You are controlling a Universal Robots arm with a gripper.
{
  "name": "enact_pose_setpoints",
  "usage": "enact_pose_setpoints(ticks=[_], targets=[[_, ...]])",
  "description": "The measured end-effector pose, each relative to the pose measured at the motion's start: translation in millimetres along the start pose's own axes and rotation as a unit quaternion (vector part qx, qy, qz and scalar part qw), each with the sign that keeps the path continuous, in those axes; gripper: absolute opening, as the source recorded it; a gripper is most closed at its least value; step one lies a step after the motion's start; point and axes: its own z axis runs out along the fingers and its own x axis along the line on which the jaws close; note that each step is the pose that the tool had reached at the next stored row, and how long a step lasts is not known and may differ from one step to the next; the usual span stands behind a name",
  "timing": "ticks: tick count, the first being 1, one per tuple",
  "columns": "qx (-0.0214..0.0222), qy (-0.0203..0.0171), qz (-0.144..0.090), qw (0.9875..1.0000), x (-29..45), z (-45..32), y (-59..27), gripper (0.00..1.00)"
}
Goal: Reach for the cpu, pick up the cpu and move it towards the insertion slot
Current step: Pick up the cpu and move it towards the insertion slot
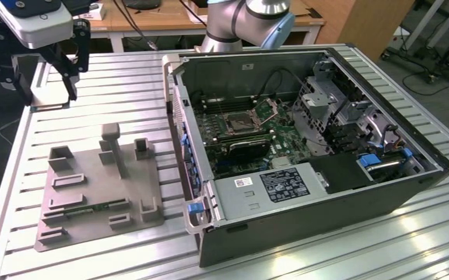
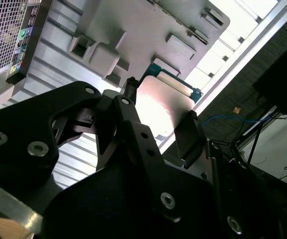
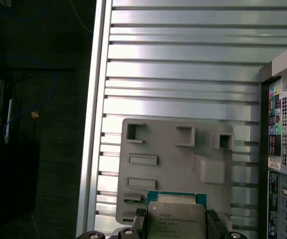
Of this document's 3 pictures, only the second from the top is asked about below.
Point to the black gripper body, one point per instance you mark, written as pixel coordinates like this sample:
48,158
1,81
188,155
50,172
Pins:
108,211

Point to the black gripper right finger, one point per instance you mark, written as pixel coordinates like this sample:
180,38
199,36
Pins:
189,139

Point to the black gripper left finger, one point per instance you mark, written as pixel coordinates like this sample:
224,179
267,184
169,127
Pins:
16,124

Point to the CPU with silver top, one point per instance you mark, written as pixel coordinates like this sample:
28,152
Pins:
158,107

